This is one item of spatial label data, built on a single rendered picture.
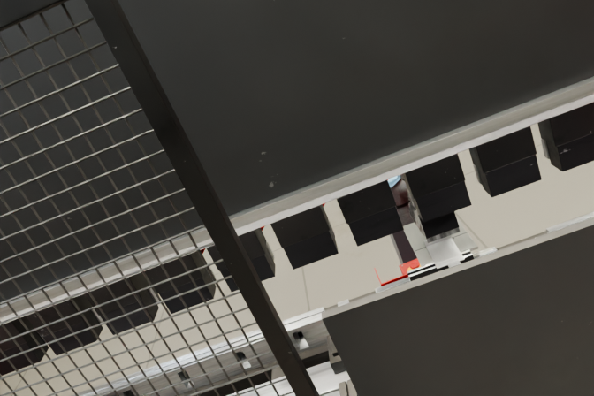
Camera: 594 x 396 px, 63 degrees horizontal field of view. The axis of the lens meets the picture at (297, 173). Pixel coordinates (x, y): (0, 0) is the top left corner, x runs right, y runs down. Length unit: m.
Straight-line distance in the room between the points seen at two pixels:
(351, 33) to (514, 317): 0.65
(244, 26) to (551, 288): 0.78
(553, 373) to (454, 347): 0.22
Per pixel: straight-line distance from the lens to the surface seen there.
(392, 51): 1.09
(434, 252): 1.62
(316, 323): 1.59
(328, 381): 1.37
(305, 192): 1.12
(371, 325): 0.98
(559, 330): 1.11
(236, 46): 1.07
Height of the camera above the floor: 1.91
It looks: 20 degrees down
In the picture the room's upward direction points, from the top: 24 degrees counter-clockwise
